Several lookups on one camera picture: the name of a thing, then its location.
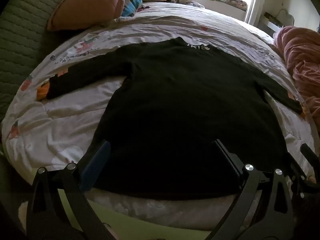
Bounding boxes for light green mattress sheet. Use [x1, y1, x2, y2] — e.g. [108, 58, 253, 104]
[57, 190, 215, 240]

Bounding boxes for blue plaid cloth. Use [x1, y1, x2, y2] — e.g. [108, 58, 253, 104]
[124, 0, 143, 17]

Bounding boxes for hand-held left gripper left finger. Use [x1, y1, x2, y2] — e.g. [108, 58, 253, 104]
[26, 140, 118, 240]

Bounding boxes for white side table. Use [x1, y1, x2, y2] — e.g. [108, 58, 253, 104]
[259, 9, 294, 34]

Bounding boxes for black long-sleeve shirt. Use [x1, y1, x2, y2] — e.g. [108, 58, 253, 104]
[46, 37, 303, 202]

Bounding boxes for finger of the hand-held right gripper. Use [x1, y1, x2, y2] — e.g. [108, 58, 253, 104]
[286, 152, 313, 198]
[300, 143, 320, 174]

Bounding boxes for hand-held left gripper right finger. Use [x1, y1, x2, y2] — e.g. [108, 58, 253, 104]
[206, 139, 294, 240]

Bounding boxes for white printed bed sheet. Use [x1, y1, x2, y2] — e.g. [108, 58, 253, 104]
[1, 2, 317, 230]

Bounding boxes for pink quilted pillow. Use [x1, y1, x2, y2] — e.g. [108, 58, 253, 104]
[47, 0, 137, 32]

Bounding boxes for green quilted headboard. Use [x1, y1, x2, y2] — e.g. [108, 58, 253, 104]
[0, 0, 83, 123]

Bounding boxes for pink blanket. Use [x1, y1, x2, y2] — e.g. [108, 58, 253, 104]
[274, 26, 320, 128]

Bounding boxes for floral cloth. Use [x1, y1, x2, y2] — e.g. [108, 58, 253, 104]
[197, 0, 248, 11]

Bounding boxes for white curtain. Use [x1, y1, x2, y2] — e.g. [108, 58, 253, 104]
[245, 0, 268, 27]

